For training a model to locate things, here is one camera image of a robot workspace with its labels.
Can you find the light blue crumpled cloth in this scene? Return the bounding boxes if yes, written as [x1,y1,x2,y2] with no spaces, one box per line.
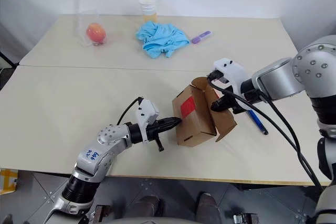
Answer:
[135,20,191,59]

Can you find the black left wrist camera cable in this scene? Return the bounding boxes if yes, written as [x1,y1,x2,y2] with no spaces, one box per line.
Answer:
[116,97,144,125]

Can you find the blue pen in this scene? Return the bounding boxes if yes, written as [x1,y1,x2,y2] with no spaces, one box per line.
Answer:
[246,109,269,136]

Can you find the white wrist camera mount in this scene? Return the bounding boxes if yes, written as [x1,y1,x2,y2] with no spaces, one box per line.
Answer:
[134,100,160,144]
[213,58,254,113]

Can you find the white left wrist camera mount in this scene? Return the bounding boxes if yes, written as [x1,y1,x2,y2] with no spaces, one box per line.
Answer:
[134,100,160,144]

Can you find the purple highlighter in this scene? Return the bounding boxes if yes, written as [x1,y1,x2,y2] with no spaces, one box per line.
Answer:
[191,30,214,45]

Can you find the cardboard box with red tape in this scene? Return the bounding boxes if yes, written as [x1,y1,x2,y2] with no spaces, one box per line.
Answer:
[172,76,238,147]

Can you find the yellow cardboard box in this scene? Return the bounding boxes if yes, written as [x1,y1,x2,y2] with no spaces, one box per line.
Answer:
[0,168,19,193]

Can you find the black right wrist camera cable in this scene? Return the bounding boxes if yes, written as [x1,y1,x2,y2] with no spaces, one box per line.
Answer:
[206,70,324,192]

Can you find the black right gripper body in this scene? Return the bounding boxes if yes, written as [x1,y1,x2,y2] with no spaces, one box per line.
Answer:
[218,91,242,115]

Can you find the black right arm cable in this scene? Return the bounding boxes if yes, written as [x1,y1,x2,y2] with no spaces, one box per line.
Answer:
[244,89,324,192]

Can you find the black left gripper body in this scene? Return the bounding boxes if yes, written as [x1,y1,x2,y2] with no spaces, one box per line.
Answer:
[145,120,165,153]

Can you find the black stand leg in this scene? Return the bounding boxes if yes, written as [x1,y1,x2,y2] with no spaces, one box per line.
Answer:
[0,50,19,70]

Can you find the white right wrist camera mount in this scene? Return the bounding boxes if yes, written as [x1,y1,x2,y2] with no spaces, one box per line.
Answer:
[213,58,254,113]

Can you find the clear plastic bag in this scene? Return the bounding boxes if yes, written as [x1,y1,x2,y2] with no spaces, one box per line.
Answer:
[75,9,111,49]

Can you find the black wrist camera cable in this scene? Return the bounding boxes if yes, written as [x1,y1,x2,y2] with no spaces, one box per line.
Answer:
[116,97,144,125]
[206,70,324,192]

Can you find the red apple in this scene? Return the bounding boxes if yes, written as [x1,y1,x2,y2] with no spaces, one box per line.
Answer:
[86,22,107,45]

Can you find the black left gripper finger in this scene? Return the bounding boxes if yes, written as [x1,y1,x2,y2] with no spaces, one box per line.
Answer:
[158,122,181,132]
[160,116,183,126]

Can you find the cup of orange juice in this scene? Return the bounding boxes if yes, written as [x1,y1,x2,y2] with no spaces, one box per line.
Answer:
[139,0,159,24]

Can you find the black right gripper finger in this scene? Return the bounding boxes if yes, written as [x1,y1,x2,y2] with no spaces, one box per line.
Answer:
[210,99,223,113]

